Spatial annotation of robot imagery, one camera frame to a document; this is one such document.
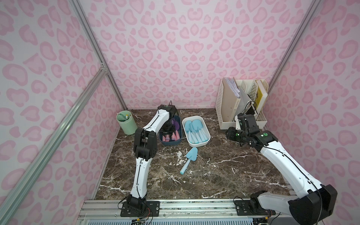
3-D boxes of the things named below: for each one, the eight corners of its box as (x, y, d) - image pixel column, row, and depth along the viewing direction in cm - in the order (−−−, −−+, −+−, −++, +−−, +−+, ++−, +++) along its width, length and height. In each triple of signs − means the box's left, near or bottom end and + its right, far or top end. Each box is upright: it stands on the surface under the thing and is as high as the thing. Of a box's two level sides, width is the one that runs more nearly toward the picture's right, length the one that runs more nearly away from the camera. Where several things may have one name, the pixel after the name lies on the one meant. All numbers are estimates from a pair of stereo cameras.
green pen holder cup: (121, 135, 106) (112, 122, 94) (125, 123, 113) (117, 110, 101) (136, 135, 106) (130, 122, 94) (139, 123, 113) (134, 110, 101)
